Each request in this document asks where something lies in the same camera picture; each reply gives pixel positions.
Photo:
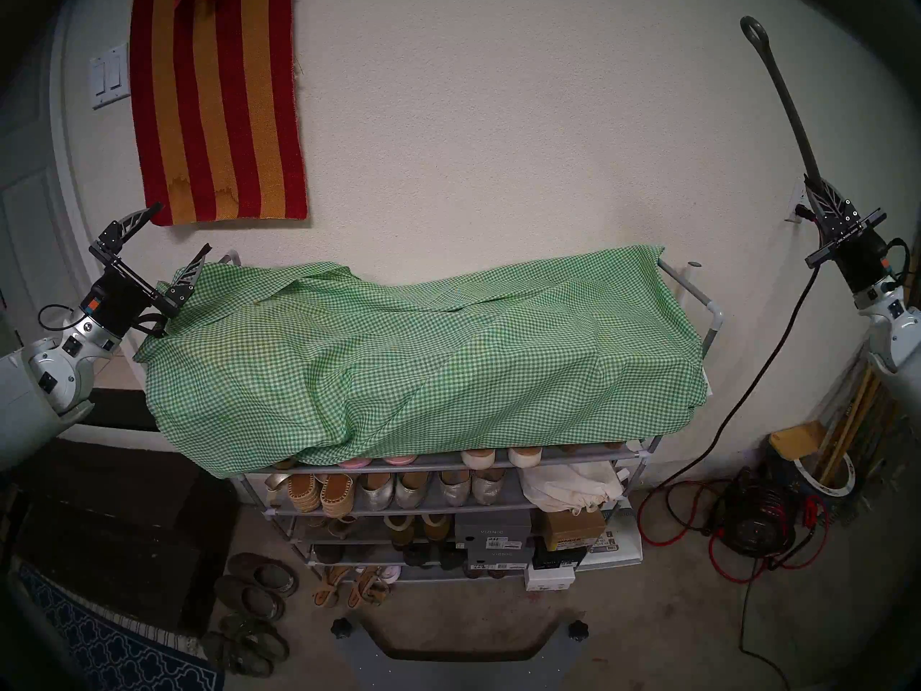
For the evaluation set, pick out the white light switch plate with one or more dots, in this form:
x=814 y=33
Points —
x=109 y=78

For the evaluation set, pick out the flat white labelled box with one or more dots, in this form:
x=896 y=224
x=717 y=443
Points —
x=619 y=545

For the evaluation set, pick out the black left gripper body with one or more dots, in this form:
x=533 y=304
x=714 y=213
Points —
x=119 y=301

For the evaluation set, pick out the brown cardboard box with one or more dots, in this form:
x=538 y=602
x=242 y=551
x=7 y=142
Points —
x=572 y=530

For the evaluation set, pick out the dark brown trunk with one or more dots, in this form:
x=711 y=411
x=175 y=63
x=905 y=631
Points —
x=108 y=524

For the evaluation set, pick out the yellow wooden stick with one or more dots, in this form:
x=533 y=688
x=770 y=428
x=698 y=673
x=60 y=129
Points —
x=853 y=423

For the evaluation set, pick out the brown clog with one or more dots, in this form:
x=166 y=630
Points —
x=262 y=574
x=248 y=597

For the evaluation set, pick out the red yellow striped wall rug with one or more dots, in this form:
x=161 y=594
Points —
x=216 y=121

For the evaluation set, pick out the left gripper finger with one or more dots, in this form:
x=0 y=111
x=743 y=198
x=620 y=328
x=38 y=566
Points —
x=126 y=229
x=185 y=279

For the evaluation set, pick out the white soled shoe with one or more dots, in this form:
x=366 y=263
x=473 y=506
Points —
x=524 y=456
x=477 y=458

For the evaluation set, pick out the grey robot base platform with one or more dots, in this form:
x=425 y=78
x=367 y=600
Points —
x=356 y=668

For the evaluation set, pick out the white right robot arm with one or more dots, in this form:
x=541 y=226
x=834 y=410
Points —
x=896 y=351

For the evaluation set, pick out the small white box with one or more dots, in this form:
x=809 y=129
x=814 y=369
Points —
x=550 y=578

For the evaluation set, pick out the grey Vionic shoe box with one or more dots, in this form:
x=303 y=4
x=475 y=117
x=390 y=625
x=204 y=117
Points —
x=500 y=556
x=493 y=527

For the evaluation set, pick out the silver flat shoe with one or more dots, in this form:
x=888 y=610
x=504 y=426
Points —
x=488 y=486
x=411 y=489
x=374 y=491
x=453 y=488

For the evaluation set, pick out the blue patterned rug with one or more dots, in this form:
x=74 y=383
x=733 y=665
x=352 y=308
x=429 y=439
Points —
x=108 y=646

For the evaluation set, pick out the long grey metal shoehorn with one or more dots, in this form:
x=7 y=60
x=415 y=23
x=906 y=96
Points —
x=783 y=99

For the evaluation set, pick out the black base knob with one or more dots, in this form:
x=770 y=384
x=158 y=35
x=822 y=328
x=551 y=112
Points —
x=578 y=630
x=343 y=629

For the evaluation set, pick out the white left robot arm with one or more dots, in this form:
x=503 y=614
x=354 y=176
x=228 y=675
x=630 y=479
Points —
x=21 y=416

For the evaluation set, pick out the yellow cardboard box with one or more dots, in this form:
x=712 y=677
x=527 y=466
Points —
x=797 y=441

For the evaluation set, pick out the grey metal shoe rack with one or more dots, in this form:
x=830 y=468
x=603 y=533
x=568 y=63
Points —
x=432 y=511

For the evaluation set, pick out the black shoe box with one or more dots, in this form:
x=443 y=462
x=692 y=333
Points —
x=557 y=556

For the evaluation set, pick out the tan and dark shoe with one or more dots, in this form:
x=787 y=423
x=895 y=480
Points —
x=435 y=527
x=398 y=531

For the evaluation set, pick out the green white gingham cloth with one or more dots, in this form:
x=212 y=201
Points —
x=360 y=373

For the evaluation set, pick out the cream cloth bag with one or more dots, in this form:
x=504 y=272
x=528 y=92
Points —
x=568 y=488

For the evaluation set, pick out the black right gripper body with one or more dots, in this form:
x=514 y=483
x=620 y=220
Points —
x=867 y=261

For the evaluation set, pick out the black door step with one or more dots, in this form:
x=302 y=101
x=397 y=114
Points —
x=122 y=409

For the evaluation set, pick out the white sneaker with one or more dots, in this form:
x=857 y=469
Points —
x=391 y=573

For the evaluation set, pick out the tan espadrille sandal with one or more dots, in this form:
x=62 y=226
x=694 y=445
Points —
x=337 y=494
x=298 y=489

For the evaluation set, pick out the white wall outlet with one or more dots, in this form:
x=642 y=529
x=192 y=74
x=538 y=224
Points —
x=790 y=214

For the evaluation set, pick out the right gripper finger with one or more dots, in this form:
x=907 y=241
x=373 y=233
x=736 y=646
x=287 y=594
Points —
x=819 y=207
x=840 y=209

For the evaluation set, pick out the dark bucket with white rim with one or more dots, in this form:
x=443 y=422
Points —
x=838 y=489

